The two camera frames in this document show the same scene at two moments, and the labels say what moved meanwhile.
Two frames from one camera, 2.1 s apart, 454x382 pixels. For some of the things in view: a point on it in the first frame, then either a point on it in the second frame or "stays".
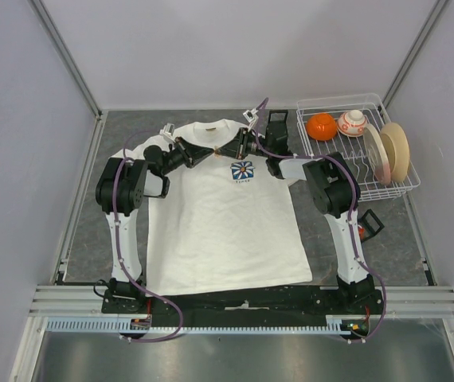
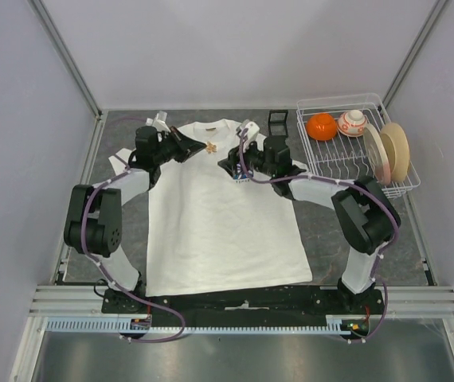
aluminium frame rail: [400, 302] stays
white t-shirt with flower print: [226, 224] stays
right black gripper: [236, 148] → [229, 165]
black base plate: [289, 305] stays
